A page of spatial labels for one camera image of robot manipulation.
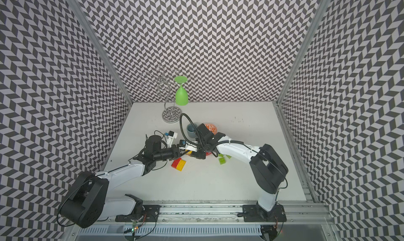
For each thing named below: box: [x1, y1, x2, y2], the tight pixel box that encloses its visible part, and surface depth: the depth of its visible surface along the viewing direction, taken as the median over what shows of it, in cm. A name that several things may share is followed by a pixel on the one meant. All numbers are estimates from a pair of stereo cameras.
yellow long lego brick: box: [176, 159, 187, 172], surface depth 88 cm
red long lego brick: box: [171, 157, 182, 169], surface depth 88 cm
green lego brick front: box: [218, 156, 226, 165], surface depth 91 cm
